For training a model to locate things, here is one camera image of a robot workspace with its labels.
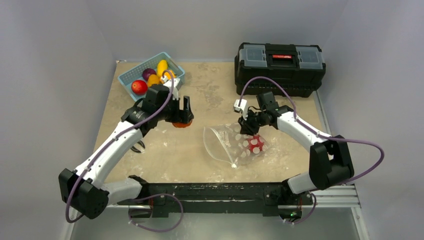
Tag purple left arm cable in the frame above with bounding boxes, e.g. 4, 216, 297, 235
64, 69, 176, 224

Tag red fake apple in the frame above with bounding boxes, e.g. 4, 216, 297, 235
130, 79, 149, 96

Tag orange fake fruit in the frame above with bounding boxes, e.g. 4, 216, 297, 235
160, 70, 177, 84

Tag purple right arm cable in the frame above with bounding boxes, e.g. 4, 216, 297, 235
238, 76, 386, 186

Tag polka dot zip top bag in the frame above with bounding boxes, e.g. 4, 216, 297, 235
203, 123, 270, 169

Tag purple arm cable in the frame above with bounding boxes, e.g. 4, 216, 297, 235
64, 69, 176, 224
238, 76, 386, 186

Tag orange yellow fake mango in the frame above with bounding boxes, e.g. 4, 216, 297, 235
147, 74, 162, 88

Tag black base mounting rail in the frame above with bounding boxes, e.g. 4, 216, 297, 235
118, 181, 315, 220

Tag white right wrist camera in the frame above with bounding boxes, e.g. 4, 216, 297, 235
233, 98, 249, 120

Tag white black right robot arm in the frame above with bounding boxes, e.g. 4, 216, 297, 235
233, 92, 354, 204

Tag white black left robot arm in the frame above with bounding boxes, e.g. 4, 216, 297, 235
58, 84, 194, 223

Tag red fake tomato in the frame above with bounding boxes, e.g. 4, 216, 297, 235
247, 135, 265, 154

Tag black handled pliers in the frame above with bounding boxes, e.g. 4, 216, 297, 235
130, 140, 146, 154

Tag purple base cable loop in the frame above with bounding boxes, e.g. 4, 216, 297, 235
128, 193, 184, 233

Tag purple fake cabbage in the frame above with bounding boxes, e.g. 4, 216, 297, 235
142, 68, 157, 81

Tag light blue perforated basket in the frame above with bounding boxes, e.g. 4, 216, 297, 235
117, 51, 186, 102

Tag black plastic toolbox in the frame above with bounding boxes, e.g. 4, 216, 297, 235
234, 42, 327, 98

